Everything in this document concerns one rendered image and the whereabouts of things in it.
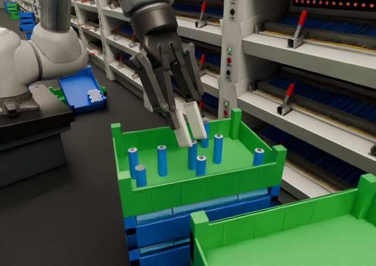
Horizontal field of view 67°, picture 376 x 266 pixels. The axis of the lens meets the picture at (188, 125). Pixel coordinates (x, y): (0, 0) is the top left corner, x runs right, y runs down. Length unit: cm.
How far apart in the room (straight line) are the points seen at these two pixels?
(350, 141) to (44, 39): 102
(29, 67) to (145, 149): 64
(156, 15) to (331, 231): 43
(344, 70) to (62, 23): 92
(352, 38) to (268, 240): 52
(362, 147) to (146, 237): 53
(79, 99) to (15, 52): 72
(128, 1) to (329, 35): 52
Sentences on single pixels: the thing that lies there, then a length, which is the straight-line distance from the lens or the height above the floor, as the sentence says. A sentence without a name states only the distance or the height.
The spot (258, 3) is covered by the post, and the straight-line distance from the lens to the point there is 95.
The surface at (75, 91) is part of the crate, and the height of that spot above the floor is 8.
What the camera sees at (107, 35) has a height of 33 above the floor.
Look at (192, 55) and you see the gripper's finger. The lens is 53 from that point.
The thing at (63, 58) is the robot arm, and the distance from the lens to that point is 119.
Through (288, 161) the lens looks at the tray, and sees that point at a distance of 99.
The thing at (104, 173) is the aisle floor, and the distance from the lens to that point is 117.
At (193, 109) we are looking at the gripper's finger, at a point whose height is 47.
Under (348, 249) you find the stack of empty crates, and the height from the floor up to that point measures 32.
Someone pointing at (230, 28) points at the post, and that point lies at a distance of 96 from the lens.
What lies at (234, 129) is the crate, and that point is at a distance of 69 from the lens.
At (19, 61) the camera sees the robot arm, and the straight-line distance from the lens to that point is 115.
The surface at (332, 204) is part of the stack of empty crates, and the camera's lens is 52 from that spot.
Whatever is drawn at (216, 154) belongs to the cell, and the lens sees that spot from 60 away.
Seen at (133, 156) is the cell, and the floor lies 38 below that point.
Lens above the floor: 67
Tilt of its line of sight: 27 degrees down
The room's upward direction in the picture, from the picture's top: straight up
